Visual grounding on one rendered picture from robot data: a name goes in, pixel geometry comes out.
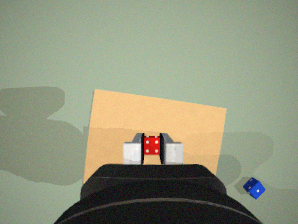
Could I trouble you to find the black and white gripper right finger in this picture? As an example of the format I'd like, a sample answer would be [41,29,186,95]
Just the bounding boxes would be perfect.
[159,133,184,165]

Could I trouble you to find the red die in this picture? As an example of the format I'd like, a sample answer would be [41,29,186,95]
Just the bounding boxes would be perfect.
[144,136,160,155]

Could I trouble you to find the orange square mat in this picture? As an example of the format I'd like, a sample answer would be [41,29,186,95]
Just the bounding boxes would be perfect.
[84,89,226,183]

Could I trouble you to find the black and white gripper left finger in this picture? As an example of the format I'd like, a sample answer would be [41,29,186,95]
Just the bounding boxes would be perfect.
[123,133,144,164]

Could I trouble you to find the blue die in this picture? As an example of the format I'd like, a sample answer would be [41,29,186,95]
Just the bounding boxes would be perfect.
[243,177,265,199]

